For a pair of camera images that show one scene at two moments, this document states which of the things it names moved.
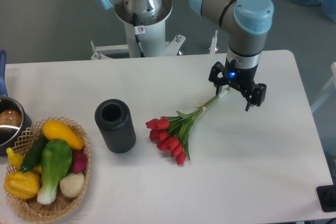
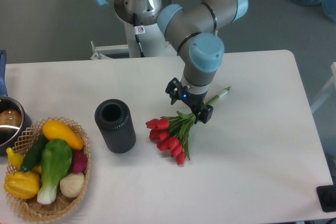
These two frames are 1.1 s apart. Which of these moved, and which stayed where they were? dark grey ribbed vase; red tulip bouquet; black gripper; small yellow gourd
Moved: black gripper
Stayed: small yellow gourd; red tulip bouquet; dark grey ribbed vase
